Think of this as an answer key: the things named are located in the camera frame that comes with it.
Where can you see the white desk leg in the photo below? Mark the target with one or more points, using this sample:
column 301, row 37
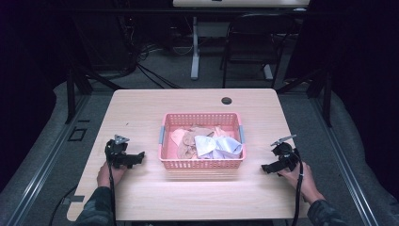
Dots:
column 195, row 50

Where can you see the white cloth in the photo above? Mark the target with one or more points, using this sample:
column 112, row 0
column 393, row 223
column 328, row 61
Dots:
column 219, row 147

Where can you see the pink cloth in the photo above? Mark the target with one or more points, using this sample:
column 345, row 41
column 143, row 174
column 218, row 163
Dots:
column 176, row 136

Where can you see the white desk top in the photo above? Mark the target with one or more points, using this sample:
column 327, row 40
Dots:
column 240, row 3

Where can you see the person's right hand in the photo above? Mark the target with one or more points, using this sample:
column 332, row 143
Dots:
column 306, row 183

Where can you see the beige cloth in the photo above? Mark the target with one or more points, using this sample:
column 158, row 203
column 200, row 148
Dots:
column 188, row 142

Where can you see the pink plastic basket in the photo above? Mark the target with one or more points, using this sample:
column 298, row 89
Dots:
column 200, row 164

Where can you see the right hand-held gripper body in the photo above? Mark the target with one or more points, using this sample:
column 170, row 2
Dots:
column 286, row 155

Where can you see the black folding chair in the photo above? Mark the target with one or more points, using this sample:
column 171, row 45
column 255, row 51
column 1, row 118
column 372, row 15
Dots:
column 255, row 34

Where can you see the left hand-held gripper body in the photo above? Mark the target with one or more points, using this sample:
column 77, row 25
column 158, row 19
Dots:
column 118, row 153

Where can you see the black metal stand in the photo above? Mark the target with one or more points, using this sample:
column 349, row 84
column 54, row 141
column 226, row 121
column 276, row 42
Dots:
column 75, row 91
column 324, row 94

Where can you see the person's left hand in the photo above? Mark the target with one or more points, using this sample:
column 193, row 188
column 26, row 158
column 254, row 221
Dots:
column 105, row 177

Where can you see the white desk foot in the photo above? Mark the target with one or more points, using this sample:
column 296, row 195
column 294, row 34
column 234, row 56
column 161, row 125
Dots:
column 268, row 72

